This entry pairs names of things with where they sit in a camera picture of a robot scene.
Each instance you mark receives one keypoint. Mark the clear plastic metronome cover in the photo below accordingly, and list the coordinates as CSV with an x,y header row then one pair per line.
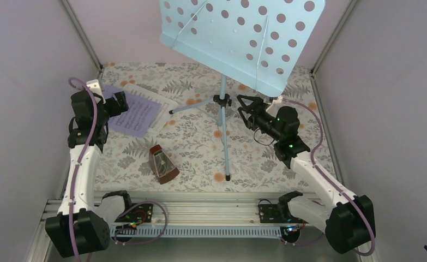
x,y
163,164

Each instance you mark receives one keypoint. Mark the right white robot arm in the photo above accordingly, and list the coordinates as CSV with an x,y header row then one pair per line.
x,y
346,219

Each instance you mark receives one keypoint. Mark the lavender sheet music page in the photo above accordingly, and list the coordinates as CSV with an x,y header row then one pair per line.
x,y
137,120

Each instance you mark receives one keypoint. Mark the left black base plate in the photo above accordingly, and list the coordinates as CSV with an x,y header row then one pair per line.
x,y
139,215

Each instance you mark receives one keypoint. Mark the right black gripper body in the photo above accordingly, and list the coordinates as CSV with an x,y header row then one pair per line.
x,y
252,114

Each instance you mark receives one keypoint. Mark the brown wooden metronome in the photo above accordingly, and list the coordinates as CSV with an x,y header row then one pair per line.
x,y
167,178

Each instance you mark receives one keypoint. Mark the light blue music stand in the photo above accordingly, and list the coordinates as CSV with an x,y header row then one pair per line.
x,y
257,43

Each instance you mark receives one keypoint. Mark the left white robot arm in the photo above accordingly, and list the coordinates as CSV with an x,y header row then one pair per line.
x,y
80,227

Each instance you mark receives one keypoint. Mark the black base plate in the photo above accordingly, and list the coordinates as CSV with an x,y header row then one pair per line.
x,y
139,215
270,214

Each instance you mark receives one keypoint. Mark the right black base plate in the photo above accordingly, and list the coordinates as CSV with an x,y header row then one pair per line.
x,y
270,214

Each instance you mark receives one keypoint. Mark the floral patterned table mat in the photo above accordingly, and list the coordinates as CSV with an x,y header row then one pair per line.
x,y
208,158

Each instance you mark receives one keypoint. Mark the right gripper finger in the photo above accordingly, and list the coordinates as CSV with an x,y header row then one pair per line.
x,y
249,101
245,114

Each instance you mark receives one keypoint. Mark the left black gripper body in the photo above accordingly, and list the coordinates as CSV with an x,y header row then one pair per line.
x,y
116,103

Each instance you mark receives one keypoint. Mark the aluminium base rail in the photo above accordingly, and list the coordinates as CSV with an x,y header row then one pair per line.
x,y
204,209

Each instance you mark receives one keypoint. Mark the perforated cable tray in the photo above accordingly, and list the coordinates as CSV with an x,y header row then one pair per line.
x,y
148,231

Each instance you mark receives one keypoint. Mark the white sheet music page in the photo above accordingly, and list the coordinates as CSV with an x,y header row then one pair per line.
x,y
151,93

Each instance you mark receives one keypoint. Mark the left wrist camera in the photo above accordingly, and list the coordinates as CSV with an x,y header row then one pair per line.
x,y
95,87

